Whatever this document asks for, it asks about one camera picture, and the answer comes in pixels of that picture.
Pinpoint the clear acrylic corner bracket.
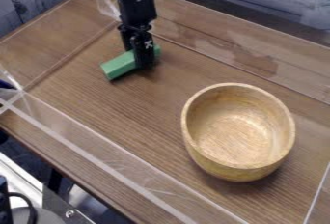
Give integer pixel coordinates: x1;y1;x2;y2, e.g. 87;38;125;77
97;0;121;21

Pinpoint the green rectangular block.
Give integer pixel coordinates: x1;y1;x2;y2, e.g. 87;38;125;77
101;44;162;81

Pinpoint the grey metal plate with screw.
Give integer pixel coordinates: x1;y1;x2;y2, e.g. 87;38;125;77
43;186;95;224

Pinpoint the black cable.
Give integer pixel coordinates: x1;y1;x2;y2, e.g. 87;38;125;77
0;176;39;224

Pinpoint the brown wooden bowl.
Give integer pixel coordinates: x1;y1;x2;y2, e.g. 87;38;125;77
181;82;297;182

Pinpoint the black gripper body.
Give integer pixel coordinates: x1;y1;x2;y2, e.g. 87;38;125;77
118;0;158;42

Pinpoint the clear acrylic front barrier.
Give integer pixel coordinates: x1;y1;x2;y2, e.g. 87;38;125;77
0;70;248;224

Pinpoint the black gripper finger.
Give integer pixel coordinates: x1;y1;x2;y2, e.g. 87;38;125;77
130;32;156;69
121;32;133;51

